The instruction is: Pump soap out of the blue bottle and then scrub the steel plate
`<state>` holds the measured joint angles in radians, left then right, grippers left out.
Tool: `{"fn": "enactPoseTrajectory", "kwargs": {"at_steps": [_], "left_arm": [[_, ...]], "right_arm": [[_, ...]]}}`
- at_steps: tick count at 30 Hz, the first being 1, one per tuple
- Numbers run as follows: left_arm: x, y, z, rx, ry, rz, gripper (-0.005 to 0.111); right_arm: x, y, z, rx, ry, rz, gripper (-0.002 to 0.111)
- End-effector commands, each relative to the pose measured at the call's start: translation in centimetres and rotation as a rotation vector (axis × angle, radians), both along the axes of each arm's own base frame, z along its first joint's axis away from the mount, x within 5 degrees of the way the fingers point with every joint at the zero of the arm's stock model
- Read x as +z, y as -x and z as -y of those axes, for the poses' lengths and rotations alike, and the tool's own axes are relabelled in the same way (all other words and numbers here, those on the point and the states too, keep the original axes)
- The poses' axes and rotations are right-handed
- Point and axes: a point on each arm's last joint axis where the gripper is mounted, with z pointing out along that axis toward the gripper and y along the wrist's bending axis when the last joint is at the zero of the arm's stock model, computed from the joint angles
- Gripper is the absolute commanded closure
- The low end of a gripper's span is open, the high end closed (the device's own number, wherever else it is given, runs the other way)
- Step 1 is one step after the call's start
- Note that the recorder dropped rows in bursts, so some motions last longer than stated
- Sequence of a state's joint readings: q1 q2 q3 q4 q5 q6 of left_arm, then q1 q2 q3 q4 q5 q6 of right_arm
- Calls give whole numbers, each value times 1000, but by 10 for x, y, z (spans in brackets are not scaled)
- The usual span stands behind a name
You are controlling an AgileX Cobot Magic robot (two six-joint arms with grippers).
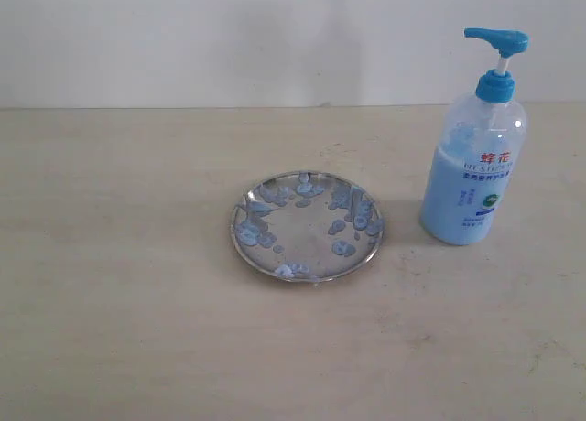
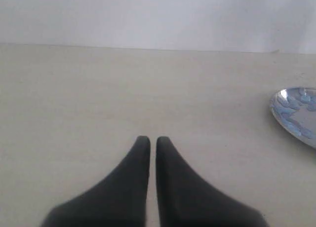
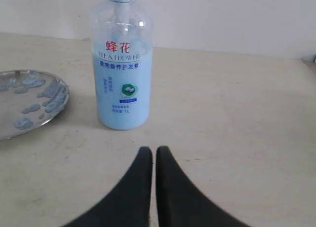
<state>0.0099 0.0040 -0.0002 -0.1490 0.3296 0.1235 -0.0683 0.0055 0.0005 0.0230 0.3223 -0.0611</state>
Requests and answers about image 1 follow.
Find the blue pump lotion bottle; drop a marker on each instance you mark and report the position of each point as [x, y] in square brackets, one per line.
[481, 141]

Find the round metal plate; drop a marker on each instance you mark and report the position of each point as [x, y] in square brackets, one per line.
[306, 227]

